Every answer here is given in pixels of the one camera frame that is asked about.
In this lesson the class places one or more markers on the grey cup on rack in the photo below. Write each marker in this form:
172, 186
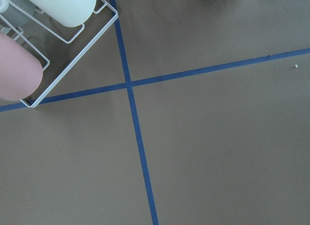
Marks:
16, 17

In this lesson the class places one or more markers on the pink cup on rack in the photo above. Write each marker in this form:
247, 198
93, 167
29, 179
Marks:
20, 72

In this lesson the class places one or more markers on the white cup on rack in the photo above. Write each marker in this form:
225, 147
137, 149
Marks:
70, 13

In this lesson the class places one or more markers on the white wire cup rack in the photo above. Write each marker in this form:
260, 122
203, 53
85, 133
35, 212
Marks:
58, 48

